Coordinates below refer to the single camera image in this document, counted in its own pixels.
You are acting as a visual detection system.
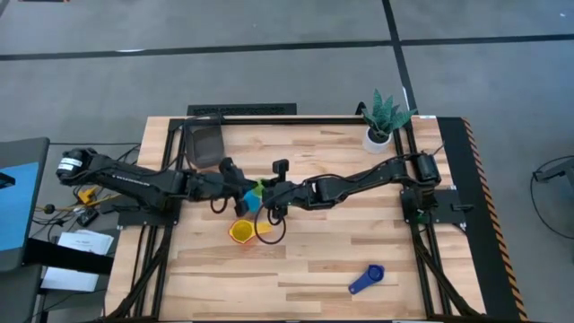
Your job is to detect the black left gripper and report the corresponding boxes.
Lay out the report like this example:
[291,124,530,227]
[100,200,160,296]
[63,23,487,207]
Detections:
[192,171,262,218]

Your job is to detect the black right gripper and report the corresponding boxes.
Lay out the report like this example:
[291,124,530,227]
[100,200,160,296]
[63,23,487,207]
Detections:
[261,178,316,212]

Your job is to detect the yellow measuring cup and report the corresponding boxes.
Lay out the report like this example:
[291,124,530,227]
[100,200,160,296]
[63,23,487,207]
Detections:
[229,218,274,245]

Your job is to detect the small dark blue measuring cup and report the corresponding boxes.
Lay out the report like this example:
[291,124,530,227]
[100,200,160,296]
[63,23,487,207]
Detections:
[348,264,386,295]

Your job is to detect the grey basket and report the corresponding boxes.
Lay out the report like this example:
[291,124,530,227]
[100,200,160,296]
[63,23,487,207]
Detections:
[184,121,227,170]

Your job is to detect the black perforated strip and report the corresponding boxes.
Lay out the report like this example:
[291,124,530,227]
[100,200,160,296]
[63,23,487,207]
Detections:
[187,102,298,117]

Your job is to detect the white plant pot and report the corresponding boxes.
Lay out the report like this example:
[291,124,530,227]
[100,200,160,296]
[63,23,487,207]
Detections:
[361,127,394,155]

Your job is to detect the green leafy plant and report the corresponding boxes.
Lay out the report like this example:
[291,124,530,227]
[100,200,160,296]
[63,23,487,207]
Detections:
[360,88,419,140]

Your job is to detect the yellow plug connector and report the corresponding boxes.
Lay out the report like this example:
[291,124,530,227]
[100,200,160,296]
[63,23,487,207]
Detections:
[76,187,99,206]

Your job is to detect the black power adapter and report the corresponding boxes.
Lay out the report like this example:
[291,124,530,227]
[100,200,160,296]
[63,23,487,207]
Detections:
[75,207,100,228]

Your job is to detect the white paper sheet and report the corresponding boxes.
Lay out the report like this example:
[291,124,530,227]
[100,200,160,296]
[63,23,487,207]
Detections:
[57,229,116,257]
[39,266,100,292]

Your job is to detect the black shelf board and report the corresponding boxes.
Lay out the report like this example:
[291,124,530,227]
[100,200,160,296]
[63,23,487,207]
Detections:
[24,237,114,275]

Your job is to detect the black hazard striped mat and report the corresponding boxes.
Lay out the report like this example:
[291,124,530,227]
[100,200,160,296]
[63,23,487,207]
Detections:
[437,117,529,322]

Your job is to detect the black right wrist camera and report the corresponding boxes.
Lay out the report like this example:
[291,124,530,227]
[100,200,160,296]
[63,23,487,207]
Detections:
[272,158,291,183]

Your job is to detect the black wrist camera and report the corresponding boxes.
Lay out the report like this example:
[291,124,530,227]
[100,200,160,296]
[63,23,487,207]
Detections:
[272,158,291,183]
[218,156,247,183]

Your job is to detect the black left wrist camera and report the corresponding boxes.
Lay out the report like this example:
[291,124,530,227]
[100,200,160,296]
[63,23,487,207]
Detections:
[218,156,247,183]

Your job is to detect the black table frame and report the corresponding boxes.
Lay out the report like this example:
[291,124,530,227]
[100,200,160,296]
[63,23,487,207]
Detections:
[105,115,483,322]

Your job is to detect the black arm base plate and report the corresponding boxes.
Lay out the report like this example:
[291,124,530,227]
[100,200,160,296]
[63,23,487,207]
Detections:
[117,196,181,228]
[400,188,474,226]

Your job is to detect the blue panel grey frame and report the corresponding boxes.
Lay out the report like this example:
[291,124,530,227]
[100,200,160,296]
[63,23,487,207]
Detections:
[0,136,51,273]

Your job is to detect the black floor cable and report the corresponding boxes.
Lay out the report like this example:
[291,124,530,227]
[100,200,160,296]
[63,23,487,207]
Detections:
[529,170,574,241]

